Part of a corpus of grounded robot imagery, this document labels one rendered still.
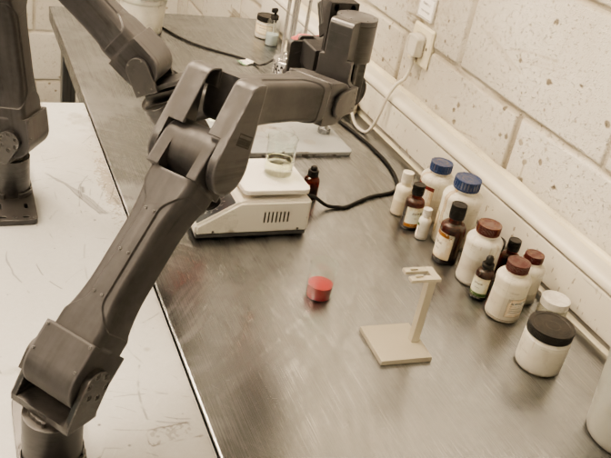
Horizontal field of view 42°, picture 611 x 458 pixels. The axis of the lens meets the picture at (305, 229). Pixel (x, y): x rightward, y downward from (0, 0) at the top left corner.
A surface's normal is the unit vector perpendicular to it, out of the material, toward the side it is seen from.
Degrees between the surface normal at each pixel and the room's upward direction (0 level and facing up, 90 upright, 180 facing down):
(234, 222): 90
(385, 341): 0
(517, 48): 90
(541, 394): 0
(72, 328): 46
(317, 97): 84
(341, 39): 90
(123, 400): 0
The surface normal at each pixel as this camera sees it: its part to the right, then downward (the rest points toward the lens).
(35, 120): 0.98, 0.13
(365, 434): 0.17, -0.86
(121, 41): -0.14, 0.43
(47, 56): 0.36, 0.51
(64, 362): -0.26, -0.34
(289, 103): 0.85, 0.34
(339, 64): -0.52, 0.35
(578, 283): -0.92, 0.04
